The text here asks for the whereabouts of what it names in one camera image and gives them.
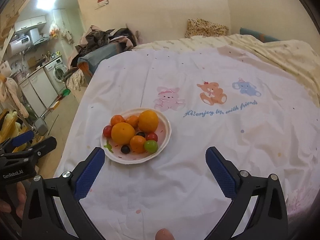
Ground blue grey cushion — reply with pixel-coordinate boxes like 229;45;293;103
77;44;123;77

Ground teal pillow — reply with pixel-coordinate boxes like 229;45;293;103
239;27;280;42

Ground large orange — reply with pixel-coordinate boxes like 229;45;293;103
111;122;136;145
138;110;159;133

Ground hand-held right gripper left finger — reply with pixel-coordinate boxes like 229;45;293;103
21;147;118;240

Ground white animal print blanket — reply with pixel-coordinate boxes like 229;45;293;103
54;44;318;240

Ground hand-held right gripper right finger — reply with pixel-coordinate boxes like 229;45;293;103
205;146;289;240

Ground white upper cabinets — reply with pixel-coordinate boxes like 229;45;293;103
14;15;48;32

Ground square ceiling light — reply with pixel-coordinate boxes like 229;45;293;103
36;0;58;9

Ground small mandarin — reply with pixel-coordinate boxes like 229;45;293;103
125;115;139;128
110;115;125;127
129;135;147;154

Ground white water heater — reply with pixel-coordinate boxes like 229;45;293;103
29;28;40;46

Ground grey dustpan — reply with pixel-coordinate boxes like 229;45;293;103
34;117;48;135

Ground white microwave oven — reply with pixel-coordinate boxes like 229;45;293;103
9;36;31;53

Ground leopard print pillow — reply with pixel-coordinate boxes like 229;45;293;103
185;18;229;38

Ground white base cabinet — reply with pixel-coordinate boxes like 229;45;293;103
19;67;59;117

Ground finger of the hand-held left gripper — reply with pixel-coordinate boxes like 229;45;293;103
0;137;57;161
0;130;35;151

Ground glass range hood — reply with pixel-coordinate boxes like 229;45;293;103
32;36;52;47

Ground pink hanging garment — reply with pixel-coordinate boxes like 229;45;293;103
0;76;29;117

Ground person's bare leg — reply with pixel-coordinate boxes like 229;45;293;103
155;228;175;240

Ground pink dotted oval plate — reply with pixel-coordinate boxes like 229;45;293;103
100;108;172;165

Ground green grape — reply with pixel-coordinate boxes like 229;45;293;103
144;140;159;153

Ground hanging plastic bag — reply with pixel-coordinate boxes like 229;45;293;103
49;21;62;37

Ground pile of dark clothes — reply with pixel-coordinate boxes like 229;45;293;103
75;25;140;55

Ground white washing machine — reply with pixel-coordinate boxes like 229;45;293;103
44;57;69;94

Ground cream floral bed cover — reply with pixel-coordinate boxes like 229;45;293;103
132;34;320;105

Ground person's left hand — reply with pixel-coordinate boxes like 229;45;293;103
0;182;27;219

